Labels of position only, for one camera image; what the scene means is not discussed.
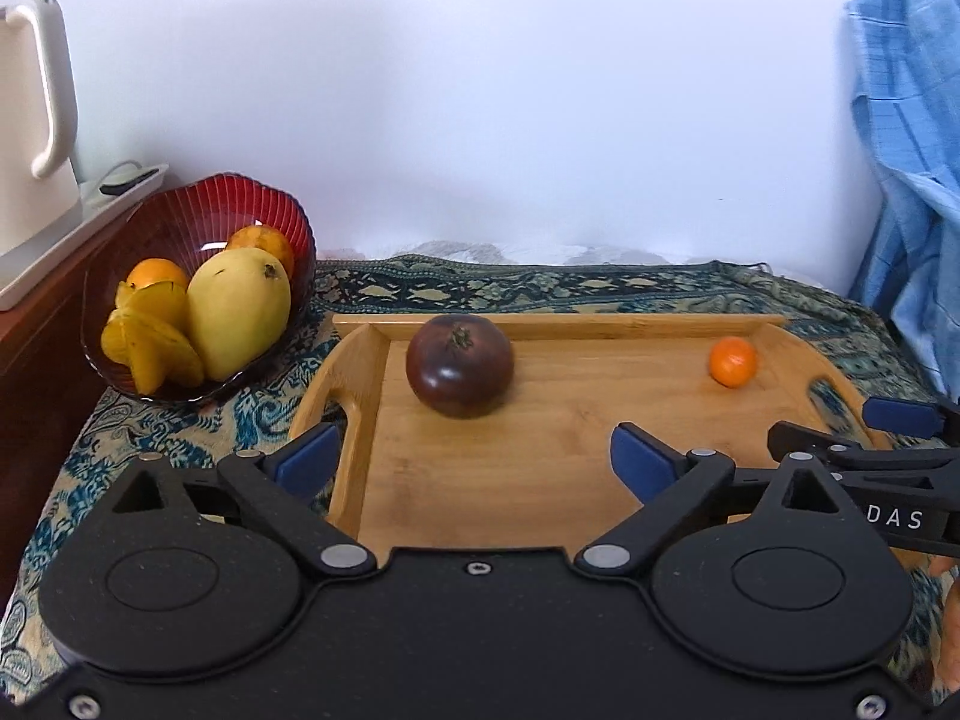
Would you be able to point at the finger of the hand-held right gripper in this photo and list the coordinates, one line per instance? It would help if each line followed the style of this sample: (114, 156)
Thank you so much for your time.
(795, 437)
(896, 415)

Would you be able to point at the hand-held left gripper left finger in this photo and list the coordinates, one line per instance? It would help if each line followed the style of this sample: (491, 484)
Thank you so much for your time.
(307, 461)

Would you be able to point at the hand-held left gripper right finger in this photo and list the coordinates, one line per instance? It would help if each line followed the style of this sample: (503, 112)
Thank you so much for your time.
(641, 465)

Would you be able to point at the small tangerine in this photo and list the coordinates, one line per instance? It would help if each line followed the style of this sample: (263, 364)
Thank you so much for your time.
(733, 362)

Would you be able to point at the wooden tray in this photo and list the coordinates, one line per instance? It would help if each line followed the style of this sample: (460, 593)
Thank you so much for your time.
(540, 435)

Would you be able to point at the dark purple round fruit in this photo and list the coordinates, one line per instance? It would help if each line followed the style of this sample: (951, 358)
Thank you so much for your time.
(459, 369)

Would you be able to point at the large orange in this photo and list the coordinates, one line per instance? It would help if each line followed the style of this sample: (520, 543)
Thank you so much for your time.
(259, 241)
(154, 271)

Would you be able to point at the red glass bowl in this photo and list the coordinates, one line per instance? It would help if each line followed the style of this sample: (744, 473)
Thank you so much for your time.
(247, 199)

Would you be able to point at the person's right hand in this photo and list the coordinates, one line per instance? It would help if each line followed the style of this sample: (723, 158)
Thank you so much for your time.
(951, 637)

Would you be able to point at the patterned blanket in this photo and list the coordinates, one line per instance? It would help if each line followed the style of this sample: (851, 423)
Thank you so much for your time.
(187, 435)

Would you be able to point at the yellow mango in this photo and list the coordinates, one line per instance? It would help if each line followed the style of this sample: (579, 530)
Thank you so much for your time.
(240, 315)

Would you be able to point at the yellow star fruit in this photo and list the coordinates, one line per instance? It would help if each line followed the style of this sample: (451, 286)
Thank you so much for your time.
(150, 345)

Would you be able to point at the blue striped cloth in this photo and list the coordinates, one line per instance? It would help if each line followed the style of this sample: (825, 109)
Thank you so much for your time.
(911, 165)

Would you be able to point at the brown wooden cabinet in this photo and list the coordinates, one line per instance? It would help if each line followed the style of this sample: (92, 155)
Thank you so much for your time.
(37, 375)

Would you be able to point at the white kettle tray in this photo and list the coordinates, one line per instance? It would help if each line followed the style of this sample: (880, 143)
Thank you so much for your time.
(67, 240)

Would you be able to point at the white electric kettle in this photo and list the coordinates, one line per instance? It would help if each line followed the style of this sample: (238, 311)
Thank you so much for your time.
(30, 165)

